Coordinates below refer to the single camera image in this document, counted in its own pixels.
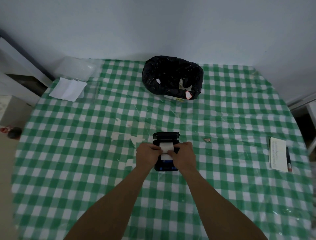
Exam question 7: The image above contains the person's right hand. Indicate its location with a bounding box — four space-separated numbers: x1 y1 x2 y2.
168 141 197 176

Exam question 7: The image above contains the person's left hand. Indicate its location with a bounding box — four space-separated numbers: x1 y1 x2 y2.
135 143 162 171

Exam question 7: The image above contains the white thermal paper roll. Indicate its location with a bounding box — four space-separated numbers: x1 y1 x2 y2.
159 142 174 161

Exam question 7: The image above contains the black portable printer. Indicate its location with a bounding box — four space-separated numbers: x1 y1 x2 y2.
152 132 180 172

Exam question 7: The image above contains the person's left forearm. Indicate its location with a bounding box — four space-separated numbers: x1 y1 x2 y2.
64 168 150 240

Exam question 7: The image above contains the person's right forearm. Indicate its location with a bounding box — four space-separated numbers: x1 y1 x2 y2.
184 170 268 240

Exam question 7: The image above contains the large torn white paper scrap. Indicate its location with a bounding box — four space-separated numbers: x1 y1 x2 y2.
110 133 146 148

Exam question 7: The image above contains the green white checkered tablecloth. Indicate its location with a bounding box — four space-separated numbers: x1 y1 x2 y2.
11 59 314 240

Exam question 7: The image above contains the crumpled white paper strip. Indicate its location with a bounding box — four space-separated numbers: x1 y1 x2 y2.
179 78 193 91

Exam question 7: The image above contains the black trash bag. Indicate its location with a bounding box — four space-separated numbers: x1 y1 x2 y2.
142 55 204 100

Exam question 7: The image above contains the white notepad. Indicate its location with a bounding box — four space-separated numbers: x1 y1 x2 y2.
268 137 289 173

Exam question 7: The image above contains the black pen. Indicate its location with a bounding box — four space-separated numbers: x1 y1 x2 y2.
286 146 293 173

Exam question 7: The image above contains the white folded paper sheet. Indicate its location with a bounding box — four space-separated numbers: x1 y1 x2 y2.
48 77 88 102

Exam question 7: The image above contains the clear plastic bag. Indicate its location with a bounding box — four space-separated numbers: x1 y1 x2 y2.
53 56 102 81

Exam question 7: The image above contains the white metal rack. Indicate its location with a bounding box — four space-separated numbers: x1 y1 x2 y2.
286 91 316 154

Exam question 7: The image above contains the dark cola bottle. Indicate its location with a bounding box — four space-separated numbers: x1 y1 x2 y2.
0 126 23 140

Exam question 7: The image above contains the white foam box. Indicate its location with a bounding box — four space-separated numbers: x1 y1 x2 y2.
0 95 34 128

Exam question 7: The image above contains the white cabinet with black top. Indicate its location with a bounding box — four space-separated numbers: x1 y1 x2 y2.
0 28 56 107

